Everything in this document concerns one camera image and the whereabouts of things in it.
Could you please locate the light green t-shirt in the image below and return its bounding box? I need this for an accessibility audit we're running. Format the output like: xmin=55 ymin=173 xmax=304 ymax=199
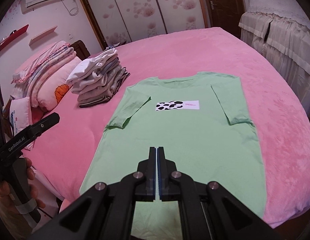
xmin=79 ymin=71 xmax=267 ymax=240

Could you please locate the stack of folded clothes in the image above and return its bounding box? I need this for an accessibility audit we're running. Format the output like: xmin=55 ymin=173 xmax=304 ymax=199
xmin=66 ymin=48 xmax=130 ymax=108

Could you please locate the person's left hand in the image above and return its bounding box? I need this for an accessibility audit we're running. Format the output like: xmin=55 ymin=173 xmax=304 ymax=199
xmin=0 ymin=158 xmax=45 ymax=239

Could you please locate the folded striped pink quilt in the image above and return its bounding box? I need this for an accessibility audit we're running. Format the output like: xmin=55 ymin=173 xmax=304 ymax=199
xmin=10 ymin=41 xmax=76 ymax=108

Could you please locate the pink cartoon pillow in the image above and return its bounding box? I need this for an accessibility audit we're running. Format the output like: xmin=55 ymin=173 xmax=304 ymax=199
xmin=37 ymin=56 xmax=81 ymax=111

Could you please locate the pink plush bed blanket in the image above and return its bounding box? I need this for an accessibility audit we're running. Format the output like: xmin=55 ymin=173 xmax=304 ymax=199
xmin=24 ymin=28 xmax=310 ymax=227

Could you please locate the dark wooden headboard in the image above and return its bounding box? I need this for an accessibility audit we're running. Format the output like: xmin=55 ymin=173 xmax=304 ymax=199
xmin=70 ymin=40 xmax=90 ymax=60

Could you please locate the floral sliding wardrobe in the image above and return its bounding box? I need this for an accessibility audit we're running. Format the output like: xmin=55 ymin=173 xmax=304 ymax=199
xmin=80 ymin=0 xmax=208 ymax=49

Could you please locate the beige cloth-covered furniture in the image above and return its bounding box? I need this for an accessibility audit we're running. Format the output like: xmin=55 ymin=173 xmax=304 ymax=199
xmin=239 ymin=12 xmax=310 ymax=116

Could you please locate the dark brown wooden door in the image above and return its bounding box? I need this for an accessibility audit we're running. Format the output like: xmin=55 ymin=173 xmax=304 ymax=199
xmin=206 ymin=0 xmax=244 ymax=38

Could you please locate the white lace cover cloth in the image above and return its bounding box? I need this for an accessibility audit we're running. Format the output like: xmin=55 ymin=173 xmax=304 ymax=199
xmin=248 ymin=0 xmax=310 ymax=30

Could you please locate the pink wall shelf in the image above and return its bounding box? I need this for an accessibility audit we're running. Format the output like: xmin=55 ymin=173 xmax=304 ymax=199
xmin=29 ymin=25 xmax=57 ymax=46

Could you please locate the red wall shelf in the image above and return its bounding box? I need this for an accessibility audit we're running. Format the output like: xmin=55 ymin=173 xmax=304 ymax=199
xmin=0 ymin=24 xmax=29 ymax=52

